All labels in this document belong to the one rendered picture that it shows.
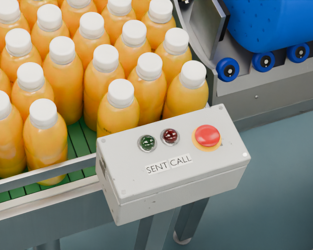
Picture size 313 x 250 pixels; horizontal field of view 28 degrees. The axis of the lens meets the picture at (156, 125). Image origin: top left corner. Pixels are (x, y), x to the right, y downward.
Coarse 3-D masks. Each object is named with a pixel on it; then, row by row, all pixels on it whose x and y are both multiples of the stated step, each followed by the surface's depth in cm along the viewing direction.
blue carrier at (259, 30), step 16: (224, 0) 118; (240, 0) 112; (256, 0) 106; (272, 0) 101; (288, 0) 98; (304, 0) 99; (240, 16) 113; (256, 16) 108; (272, 16) 102; (288, 16) 100; (304, 16) 101; (240, 32) 115; (256, 32) 109; (272, 32) 104; (288, 32) 103; (304, 32) 105; (256, 48) 111; (272, 48) 107
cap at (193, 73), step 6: (186, 66) 97; (192, 66) 98; (198, 66) 98; (204, 66) 98; (186, 72) 97; (192, 72) 97; (198, 72) 97; (204, 72) 97; (186, 78) 97; (192, 78) 96; (198, 78) 96; (204, 78) 98; (192, 84) 97; (198, 84) 98
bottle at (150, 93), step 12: (132, 72) 100; (132, 84) 100; (144, 84) 99; (156, 84) 99; (144, 96) 100; (156, 96) 100; (144, 108) 102; (156, 108) 104; (144, 120) 105; (156, 120) 107
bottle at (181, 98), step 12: (180, 72) 99; (180, 84) 99; (204, 84) 100; (168, 96) 102; (180, 96) 99; (192, 96) 99; (204, 96) 100; (168, 108) 104; (180, 108) 101; (192, 108) 101
